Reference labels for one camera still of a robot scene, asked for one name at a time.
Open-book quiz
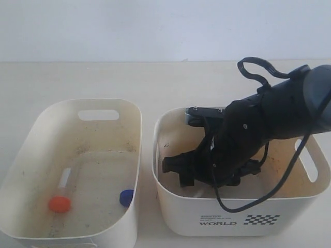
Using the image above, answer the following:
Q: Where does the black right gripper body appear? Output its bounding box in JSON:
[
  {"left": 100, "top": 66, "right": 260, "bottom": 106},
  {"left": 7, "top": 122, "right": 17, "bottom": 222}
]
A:
[{"left": 185, "top": 121, "right": 269, "bottom": 188}]

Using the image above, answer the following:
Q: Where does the clear tube blue cap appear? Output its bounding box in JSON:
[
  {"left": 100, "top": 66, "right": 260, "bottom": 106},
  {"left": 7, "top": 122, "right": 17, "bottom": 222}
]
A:
[{"left": 119, "top": 189, "right": 134, "bottom": 208}]

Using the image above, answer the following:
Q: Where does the clear tube orange cap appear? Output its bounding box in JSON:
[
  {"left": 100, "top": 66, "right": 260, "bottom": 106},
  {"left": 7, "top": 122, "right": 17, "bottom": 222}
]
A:
[
  {"left": 193, "top": 189, "right": 209, "bottom": 198},
  {"left": 48, "top": 168, "right": 71, "bottom": 213}
]

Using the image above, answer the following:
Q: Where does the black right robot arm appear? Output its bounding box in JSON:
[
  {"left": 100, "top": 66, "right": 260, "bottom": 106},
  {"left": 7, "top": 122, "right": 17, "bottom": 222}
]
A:
[{"left": 162, "top": 65, "right": 330, "bottom": 187}]

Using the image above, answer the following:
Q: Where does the cream plastic bin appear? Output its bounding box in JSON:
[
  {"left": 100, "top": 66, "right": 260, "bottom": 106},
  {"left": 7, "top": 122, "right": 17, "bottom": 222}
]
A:
[
  {"left": 152, "top": 108, "right": 330, "bottom": 237},
  {"left": 1, "top": 99, "right": 142, "bottom": 247}
]

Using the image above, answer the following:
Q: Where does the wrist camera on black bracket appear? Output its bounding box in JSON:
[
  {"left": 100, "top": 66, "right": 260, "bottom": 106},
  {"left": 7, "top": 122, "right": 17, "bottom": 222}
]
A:
[{"left": 185, "top": 106, "right": 223, "bottom": 127}]

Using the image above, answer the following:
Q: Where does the black camera cable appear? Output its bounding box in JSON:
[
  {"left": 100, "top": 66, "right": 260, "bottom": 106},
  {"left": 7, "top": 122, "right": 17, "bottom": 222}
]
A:
[{"left": 213, "top": 85, "right": 331, "bottom": 213}]

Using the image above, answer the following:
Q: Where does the flat black ribbon cable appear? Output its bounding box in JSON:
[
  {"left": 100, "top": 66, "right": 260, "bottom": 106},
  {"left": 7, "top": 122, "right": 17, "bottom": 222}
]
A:
[{"left": 237, "top": 56, "right": 293, "bottom": 87}]

